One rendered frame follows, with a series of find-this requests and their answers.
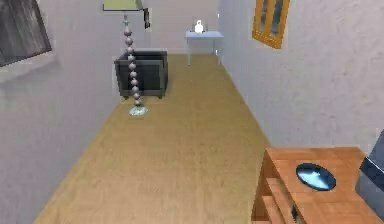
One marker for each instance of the small dark wall picture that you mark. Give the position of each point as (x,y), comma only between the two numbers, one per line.
(146,17)

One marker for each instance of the dark television set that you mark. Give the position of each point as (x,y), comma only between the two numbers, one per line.
(372,176)

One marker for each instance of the orange wooden cabinet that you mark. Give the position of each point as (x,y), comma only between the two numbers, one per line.
(330,196)

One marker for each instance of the white jar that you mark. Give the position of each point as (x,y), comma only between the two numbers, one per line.
(198,27)

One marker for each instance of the dark grey armchair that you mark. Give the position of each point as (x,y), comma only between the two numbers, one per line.
(151,73)

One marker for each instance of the beaded floor lamp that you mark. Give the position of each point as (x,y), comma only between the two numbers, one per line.
(134,83)

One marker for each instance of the blue glass dish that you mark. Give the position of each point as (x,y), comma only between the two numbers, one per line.
(315,176)

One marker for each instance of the orange framed wall picture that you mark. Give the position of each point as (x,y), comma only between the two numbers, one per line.
(270,21)

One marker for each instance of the pale blue side table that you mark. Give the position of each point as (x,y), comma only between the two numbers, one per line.
(204,35)

